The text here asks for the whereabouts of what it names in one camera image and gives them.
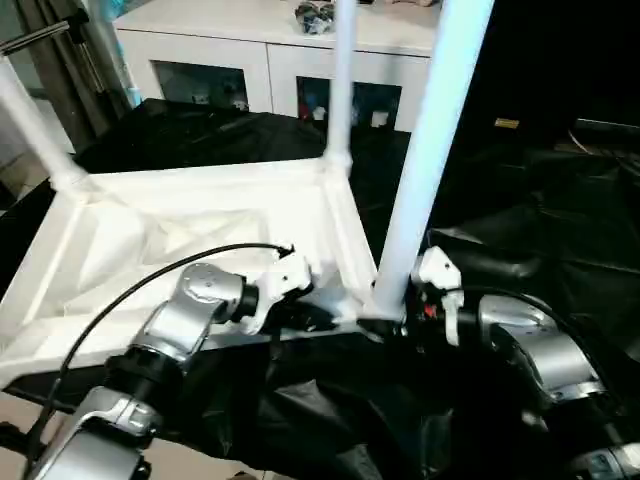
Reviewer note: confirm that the white plastic table leg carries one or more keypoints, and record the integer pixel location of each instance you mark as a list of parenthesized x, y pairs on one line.
[(35, 130), (430, 150), (340, 80)]

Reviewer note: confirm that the white plastic table top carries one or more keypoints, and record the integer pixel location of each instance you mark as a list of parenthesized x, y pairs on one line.
[(150, 230)]

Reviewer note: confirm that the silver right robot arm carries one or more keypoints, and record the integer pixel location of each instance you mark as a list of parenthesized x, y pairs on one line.
[(540, 355)]

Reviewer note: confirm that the black plastic mat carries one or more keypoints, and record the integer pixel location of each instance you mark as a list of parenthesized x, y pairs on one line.
[(560, 230)]

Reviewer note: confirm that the small yellow label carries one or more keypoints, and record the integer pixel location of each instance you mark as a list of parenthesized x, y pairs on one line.
[(507, 123)]

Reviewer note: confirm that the black flat device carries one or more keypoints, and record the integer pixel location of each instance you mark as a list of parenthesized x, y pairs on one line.
[(608, 126)]

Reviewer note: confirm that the white cabinet with glass doors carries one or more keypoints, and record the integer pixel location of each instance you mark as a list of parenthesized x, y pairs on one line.
[(220, 45)]

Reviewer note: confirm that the black tall cabinet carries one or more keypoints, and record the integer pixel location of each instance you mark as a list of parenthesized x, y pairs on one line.
[(560, 55)]

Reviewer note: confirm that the black tripod stand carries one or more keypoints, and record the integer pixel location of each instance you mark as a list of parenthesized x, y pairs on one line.
[(20, 435)]

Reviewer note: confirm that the grey bundle on cabinet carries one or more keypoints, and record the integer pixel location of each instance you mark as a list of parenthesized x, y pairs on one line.
[(314, 18)]

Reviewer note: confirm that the grey curtain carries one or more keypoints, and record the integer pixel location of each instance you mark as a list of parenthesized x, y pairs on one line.
[(80, 60)]

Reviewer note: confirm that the grey metal pole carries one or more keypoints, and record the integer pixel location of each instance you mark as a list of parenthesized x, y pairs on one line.
[(40, 36)]

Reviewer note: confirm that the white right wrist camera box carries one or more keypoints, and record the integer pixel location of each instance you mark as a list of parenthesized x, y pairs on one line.
[(440, 280)]

